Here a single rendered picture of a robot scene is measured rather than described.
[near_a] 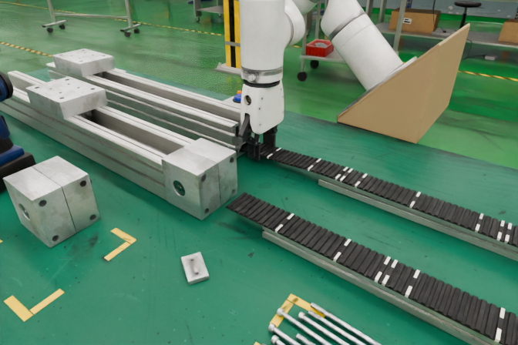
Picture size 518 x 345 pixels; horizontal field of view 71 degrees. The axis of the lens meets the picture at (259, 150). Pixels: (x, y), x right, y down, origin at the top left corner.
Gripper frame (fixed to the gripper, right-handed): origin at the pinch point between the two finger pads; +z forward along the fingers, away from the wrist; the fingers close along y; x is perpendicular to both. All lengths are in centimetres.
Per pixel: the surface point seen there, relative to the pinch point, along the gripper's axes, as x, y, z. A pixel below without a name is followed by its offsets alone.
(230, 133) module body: 5.6, -3.9, -3.1
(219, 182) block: -4.5, -18.9, -2.4
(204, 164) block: -3.2, -20.7, -6.5
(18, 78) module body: 77, -17, -5
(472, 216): -42.3, 0.7, -0.4
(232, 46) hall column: 217, 242, 53
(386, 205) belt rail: -29.3, -1.8, 1.8
